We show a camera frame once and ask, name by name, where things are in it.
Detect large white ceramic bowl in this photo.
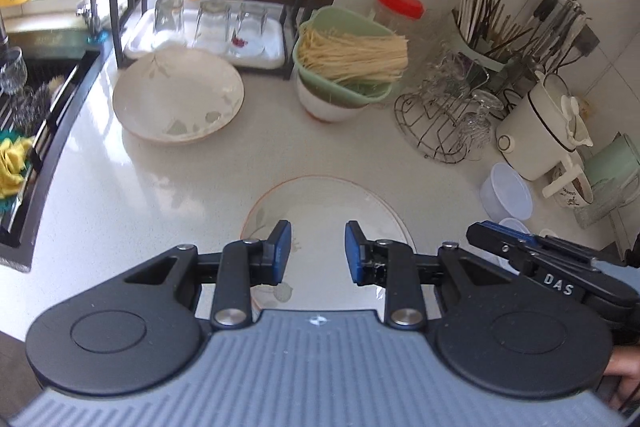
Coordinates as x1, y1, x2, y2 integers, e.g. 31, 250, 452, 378
296, 71, 372, 123

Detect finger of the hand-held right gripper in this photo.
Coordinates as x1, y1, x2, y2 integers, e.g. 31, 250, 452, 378
466, 221, 543, 273

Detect dried noodles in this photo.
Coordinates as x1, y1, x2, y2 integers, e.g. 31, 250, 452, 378
298, 29, 409, 84

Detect clear drinking glass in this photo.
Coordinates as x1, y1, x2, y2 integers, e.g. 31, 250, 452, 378
152, 0, 186, 50
193, 2, 232, 56
232, 3, 269, 58

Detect round wire glass rack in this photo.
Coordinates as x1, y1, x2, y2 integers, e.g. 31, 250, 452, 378
394, 91, 482, 164

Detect red-lid plastic jar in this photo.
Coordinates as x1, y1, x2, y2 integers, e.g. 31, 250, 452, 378
371, 0, 425, 34

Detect white electric pot with lid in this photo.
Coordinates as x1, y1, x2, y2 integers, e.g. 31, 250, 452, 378
496, 71, 595, 198

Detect steel wool scrubber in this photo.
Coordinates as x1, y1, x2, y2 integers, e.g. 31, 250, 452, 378
11, 86, 49, 134

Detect translucent plastic bowl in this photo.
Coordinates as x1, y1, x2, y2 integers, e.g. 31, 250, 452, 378
480, 162, 534, 221

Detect floral ceramic cup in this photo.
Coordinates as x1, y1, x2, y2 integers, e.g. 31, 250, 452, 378
550, 164, 597, 208

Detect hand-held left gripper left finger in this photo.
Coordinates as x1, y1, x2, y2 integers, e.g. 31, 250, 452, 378
122, 220, 292, 330

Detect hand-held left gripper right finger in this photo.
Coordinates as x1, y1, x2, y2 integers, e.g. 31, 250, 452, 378
344, 221, 516, 329

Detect black kitchen sink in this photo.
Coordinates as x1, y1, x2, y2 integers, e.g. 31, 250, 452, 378
0, 29, 115, 268

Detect green glass pitcher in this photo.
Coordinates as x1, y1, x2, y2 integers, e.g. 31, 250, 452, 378
574, 133, 640, 229

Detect bundle of chopsticks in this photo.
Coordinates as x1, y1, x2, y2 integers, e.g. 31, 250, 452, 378
457, 0, 537, 55

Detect yellow cleaning cloth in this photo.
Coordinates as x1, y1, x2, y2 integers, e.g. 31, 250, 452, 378
0, 138, 36, 200

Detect orange-rimmed leaf-print plate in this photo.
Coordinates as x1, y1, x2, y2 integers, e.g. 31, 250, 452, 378
240, 176, 417, 310

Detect green plastic colander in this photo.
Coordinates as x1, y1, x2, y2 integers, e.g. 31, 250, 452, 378
292, 6, 409, 110

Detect white plastic tray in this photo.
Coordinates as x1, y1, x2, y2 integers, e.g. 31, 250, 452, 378
122, 7, 287, 70

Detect clear glass goblets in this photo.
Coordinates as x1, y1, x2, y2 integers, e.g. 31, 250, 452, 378
422, 46, 505, 148

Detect large leaf-print shallow bowl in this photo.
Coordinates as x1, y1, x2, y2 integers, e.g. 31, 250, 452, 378
112, 48, 246, 146

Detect clear stemmed glass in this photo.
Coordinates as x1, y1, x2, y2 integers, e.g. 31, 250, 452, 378
0, 47, 29, 96

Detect person's right hand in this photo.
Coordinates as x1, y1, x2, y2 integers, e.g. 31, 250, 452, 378
605, 345, 640, 379

